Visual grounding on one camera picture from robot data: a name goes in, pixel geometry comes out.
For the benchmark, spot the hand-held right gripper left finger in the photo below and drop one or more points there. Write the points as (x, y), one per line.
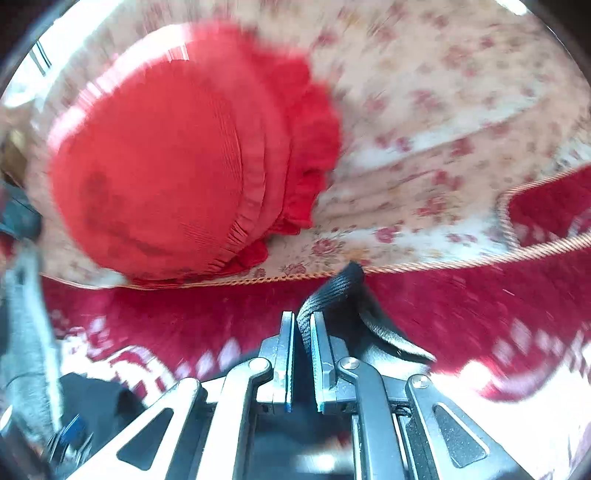
(289, 369)

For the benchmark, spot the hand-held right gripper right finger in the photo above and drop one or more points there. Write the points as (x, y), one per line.
(315, 362)

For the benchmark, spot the black pants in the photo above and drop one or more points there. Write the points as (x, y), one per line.
(334, 295)

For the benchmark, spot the red and white floral blanket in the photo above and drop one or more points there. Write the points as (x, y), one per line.
(461, 314)

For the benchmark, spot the red heart-shaped frilled pillow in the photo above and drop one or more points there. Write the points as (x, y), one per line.
(161, 161)

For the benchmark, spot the grey fleece jacket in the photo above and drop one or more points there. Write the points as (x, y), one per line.
(32, 323)

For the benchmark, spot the floral cream pillow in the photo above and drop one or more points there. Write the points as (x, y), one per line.
(415, 115)

